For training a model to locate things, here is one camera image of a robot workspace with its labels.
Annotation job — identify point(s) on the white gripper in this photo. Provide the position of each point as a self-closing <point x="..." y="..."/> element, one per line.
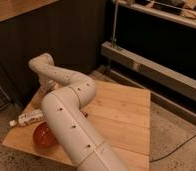
<point x="47" y="85"/>

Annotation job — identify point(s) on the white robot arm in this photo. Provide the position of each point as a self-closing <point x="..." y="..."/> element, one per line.
<point x="86" y="148"/>

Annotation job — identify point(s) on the orange translucent bowl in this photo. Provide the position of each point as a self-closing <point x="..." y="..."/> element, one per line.
<point x="43" y="136"/>

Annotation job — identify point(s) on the white toothpaste tube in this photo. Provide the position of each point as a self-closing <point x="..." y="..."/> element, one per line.
<point x="27" y="118"/>

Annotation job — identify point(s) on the white red small box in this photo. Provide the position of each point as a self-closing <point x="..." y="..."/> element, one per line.
<point x="85" y="114"/>

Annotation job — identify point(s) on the wooden board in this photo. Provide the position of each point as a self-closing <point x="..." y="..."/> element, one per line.
<point x="121" y="115"/>

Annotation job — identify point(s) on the metal vertical pole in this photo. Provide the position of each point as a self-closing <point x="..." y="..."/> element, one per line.
<point x="114" y="24"/>

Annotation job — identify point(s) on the metal shelf rail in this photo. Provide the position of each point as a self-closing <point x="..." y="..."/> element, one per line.
<point x="163" y="75"/>

